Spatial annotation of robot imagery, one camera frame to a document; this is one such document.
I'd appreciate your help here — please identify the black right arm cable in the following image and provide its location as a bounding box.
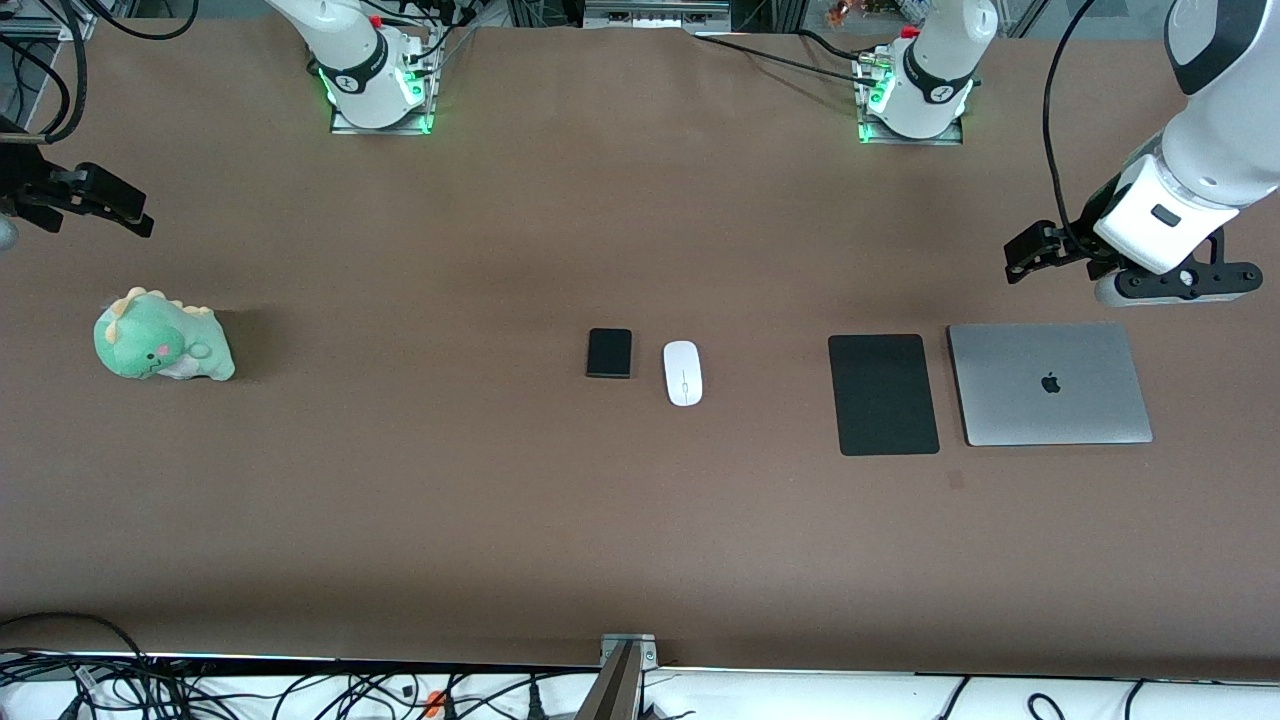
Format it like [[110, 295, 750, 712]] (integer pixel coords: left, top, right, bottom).
[[30, 0, 93, 141]]

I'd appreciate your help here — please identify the short black table cable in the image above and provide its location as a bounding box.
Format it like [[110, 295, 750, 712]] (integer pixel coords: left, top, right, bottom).
[[798, 28, 876, 63]]

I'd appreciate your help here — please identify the aluminium frame corner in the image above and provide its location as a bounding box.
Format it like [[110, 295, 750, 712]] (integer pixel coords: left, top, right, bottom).
[[0, 0, 97, 42]]

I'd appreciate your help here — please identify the small black box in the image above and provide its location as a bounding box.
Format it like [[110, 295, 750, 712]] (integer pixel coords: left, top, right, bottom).
[[586, 328, 634, 380]]

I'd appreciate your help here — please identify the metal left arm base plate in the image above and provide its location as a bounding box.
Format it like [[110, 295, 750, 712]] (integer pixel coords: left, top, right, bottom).
[[857, 52, 966, 147]]

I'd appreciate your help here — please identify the white computer mouse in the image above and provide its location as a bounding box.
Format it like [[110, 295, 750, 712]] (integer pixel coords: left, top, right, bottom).
[[663, 340, 704, 407]]

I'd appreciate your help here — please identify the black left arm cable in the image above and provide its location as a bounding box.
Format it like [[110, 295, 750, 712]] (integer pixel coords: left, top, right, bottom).
[[1042, 0, 1101, 263]]

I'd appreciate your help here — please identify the grey closed laptop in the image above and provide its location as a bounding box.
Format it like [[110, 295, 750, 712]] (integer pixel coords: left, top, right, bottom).
[[947, 322, 1154, 447]]

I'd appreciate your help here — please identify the green dinosaur plush toy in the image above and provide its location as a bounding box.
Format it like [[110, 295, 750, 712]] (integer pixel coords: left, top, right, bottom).
[[93, 287, 237, 383]]

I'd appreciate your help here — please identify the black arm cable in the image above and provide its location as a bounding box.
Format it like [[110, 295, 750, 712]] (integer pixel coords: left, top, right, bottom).
[[1042, 0, 1101, 263], [30, 0, 93, 141]]

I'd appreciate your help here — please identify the metal camera post bracket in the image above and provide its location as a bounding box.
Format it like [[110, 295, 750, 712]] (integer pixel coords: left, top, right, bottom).
[[578, 633, 659, 720]]

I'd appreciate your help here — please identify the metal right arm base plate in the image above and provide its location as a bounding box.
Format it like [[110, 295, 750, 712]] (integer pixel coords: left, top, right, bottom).
[[329, 40, 438, 136]]

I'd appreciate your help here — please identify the black mouse pad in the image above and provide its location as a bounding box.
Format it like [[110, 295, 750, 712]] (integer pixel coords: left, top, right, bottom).
[[828, 334, 941, 457]]

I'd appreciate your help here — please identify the grey metal rack unit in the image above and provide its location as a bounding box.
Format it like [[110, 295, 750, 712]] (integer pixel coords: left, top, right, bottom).
[[583, 0, 732, 34]]

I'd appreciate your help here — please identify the black looped floor cable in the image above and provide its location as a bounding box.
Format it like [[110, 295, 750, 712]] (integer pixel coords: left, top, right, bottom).
[[0, 611, 153, 720]]

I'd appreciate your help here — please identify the long black table cable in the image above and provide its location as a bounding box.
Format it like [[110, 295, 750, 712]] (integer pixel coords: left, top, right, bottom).
[[695, 33, 886, 91]]

